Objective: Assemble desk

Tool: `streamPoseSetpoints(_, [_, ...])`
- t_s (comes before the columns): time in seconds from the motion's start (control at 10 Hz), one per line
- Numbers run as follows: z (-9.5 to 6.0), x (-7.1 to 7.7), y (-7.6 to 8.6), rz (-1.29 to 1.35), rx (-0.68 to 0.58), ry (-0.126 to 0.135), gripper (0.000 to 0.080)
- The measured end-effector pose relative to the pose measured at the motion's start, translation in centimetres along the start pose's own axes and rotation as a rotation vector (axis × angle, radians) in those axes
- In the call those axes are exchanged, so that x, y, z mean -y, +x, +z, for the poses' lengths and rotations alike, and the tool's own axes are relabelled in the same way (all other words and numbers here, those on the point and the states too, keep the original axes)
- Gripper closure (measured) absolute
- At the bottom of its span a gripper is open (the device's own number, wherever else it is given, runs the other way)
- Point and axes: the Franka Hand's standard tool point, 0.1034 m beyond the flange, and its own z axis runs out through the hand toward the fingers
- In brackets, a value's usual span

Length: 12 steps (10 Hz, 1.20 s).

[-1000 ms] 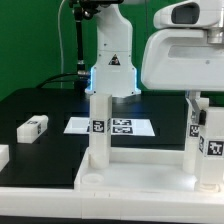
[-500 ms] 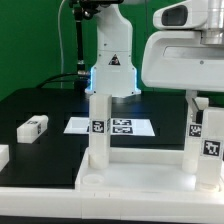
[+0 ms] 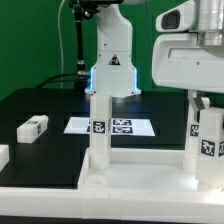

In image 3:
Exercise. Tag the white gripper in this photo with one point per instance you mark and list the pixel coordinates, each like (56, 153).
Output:
(189, 53)

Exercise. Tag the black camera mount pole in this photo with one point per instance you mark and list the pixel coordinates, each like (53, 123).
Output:
(83, 76)

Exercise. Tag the white left fence block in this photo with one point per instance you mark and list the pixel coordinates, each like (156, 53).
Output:
(4, 156)

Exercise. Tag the white front fence rail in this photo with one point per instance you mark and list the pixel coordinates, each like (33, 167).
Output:
(184, 207)

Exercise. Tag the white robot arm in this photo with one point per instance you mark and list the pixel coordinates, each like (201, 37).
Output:
(113, 72)

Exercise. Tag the white desk top tray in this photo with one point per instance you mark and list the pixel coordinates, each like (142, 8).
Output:
(146, 170)

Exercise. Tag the fiducial marker sheet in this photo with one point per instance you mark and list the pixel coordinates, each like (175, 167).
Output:
(120, 126)

